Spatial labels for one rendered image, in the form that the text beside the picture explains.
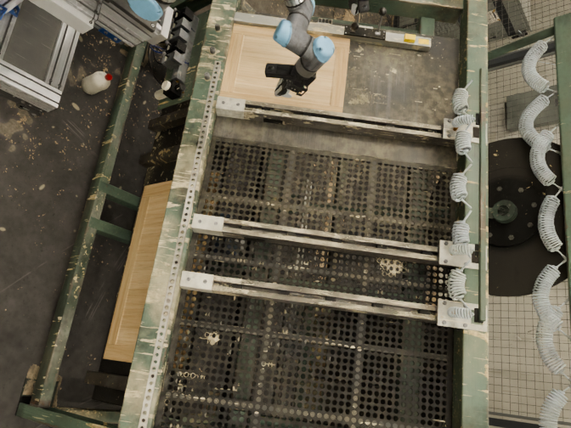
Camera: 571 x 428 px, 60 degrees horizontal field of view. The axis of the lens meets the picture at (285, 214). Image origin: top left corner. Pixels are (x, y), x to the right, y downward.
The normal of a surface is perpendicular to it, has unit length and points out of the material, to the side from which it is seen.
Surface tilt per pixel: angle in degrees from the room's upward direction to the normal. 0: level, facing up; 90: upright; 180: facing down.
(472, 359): 51
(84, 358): 0
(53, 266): 0
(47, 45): 0
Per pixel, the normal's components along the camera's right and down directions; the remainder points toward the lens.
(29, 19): 0.79, -0.10
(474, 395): 0.04, -0.32
